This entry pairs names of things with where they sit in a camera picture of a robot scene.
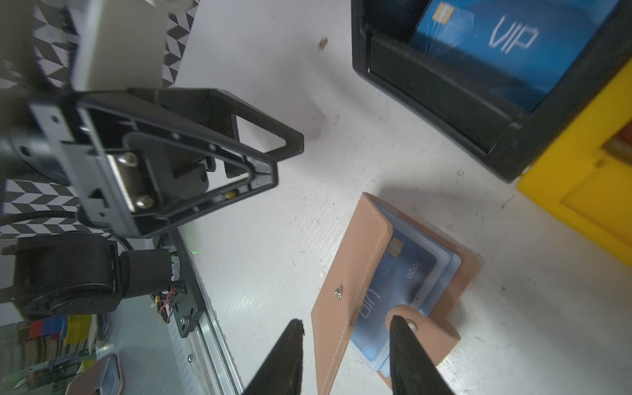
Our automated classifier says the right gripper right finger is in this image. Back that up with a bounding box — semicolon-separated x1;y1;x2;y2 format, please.
389;315;454;395

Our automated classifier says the yellow storage bin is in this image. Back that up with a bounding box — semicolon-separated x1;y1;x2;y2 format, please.
518;64;631;264

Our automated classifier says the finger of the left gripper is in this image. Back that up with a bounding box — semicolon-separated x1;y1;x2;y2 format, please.
128;88;304;161
123;130;278;237

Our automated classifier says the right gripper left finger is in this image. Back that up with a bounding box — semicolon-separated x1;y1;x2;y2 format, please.
243;319;304;395

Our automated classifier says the tan leather card holder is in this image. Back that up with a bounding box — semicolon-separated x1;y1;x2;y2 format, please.
311;194;481;394

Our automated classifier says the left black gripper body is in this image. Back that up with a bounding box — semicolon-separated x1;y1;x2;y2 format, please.
1;88;163;237

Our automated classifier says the blue card in black bin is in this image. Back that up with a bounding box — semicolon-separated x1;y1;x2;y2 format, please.
410;1;618;112

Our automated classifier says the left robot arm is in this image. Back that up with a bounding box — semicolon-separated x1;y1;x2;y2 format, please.
1;89;304;320

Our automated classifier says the black storage bin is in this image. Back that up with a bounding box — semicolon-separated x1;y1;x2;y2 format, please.
351;1;631;182

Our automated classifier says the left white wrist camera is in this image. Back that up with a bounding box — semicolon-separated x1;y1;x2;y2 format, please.
29;0;171;95

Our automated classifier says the blue VIP card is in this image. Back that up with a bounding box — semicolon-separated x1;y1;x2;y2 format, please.
352;230;437;370

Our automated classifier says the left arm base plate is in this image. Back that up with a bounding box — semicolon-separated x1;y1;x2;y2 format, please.
154;231;206;338

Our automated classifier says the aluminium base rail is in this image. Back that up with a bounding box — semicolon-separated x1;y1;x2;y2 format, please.
170;229;244;394

